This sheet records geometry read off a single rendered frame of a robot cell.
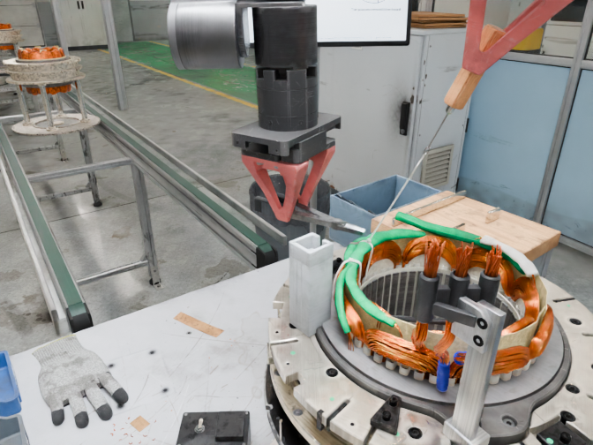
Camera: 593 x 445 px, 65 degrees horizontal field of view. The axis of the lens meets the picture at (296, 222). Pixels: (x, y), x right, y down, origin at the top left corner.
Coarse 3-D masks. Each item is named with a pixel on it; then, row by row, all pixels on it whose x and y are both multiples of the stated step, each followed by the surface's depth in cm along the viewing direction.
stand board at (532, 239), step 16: (448, 192) 81; (400, 208) 75; (448, 208) 75; (464, 208) 75; (480, 208) 75; (384, 224) 70; (400, 224) 70; (448, 224) 70; (480, 224) 70; (496, 224) 70; (512, 224) 70; (528, 224) 70; (512, 240) 66; (528, 240) 66; (544, 240) 66; (528, 256) 64
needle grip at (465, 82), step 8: (488, 24) 33; (488, 32) 32; (496, 32) 32; (504, 32) 32; (488, 40) 32; (496, 40) 32; (480, 48) 33; (488, 48) 33; (464, 72) 34; (472, 72) 34; (456, 80) 35; (464, 80) 34; (472, 80) 34; (456, 88) 35; (464, 88) 34; (472, 88) 35; (448, 96) 35; (456, 96) 35; (464, 96) 35; (448, 104) 36; (456, 104) 35; (464, 104) 35
